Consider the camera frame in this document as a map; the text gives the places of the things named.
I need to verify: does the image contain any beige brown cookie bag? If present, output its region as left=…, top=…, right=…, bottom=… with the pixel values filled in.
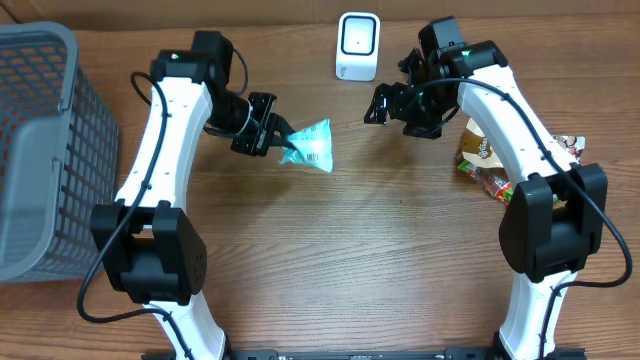
left=460, top=119, right=586, bottom=169

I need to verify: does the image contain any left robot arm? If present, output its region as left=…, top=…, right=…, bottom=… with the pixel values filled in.
left=77, top=30, right=294, bottom=359

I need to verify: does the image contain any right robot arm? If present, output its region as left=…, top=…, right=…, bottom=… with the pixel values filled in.
left=364, top=17, right=607, bottom=359

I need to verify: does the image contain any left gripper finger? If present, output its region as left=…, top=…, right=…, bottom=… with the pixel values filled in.
left=269, top=137, right=295, bottom=149
left=271, top=113, right=295, bottom=140

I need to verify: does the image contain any grey plastic mesh basket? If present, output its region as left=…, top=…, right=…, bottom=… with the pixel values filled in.
left=1, top=22, right=120, bottom=283

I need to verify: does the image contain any light teal snack packet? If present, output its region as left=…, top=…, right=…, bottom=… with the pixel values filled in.
left=280, top=119, right=334, bottom=173

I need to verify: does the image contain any green snack packet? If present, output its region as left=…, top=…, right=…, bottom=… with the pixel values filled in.
left=457, top=160, right=514, bottom=205

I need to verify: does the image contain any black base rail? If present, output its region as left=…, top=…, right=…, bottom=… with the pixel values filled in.
left=142, top=347, right=587, bottom=360

